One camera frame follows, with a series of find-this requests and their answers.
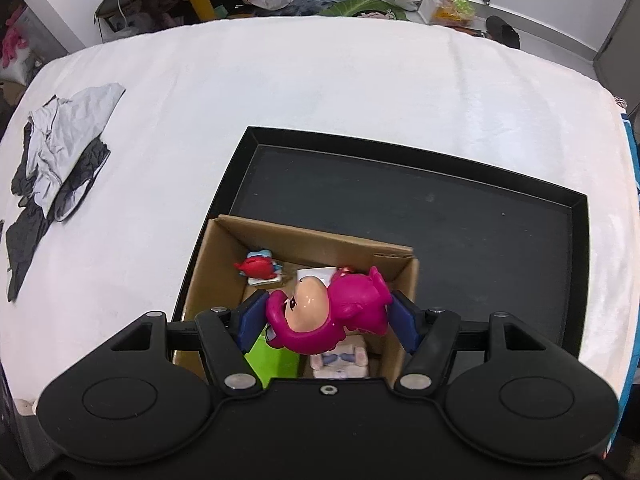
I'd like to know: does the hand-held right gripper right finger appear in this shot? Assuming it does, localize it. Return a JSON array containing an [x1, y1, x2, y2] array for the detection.
[[389, 290, 551, 390]]

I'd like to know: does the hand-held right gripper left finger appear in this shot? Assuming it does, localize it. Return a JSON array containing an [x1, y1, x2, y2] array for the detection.
[[107, 290, 271, 395]]

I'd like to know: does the blue and red crab figure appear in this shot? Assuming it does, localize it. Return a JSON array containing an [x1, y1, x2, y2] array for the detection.
[[234, 248, 284, 281]]

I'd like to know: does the magenta dinosaur figure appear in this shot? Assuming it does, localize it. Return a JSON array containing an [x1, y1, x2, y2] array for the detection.
[[265, 266, 394, 354]]

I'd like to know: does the purple bunny block figure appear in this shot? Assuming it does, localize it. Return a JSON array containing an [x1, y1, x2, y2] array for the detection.
[[309, 335, 371, 380]]

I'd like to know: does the white charger plug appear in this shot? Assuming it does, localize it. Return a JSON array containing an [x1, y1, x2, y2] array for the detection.
[[297, 267, 342, 289]]

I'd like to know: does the cardboard box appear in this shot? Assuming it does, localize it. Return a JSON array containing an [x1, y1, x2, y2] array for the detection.
[[172, 214, 420, 385]]

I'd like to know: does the black tray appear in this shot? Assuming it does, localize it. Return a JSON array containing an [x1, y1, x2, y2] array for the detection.
[[170, 126, 591, 367]]

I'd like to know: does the green packet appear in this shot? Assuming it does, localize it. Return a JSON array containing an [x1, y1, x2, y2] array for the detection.
[[244, 332, 306, 387]]

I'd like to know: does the black garment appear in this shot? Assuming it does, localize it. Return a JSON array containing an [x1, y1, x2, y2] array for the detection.
[[4, 139, 112, 304]]

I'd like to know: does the grey garment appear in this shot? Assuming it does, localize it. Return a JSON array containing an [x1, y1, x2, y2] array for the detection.
[[24, 82, 126, 222]]

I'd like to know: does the blue printed sheet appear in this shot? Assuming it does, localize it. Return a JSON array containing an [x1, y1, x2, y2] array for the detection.
[[600, 94, 640, 457]]

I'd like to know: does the black shoe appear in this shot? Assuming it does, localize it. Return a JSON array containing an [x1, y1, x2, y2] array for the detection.
[[485, 15, 522, 50]]

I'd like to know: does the green cartoon cushion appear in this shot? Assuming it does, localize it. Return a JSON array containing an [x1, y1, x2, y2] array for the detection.
[[319, 0, 412, 21]]

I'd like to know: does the plastic bag with green contents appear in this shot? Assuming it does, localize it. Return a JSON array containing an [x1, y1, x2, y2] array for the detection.
[[417, 0, 476, 26]]

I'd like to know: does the grey cabinet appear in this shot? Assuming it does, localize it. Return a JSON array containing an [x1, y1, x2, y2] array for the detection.
[[593, 0, 640, 107]]

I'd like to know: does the pink cloth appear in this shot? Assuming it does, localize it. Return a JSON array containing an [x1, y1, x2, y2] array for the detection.
[[0, 4, 29, 69]]

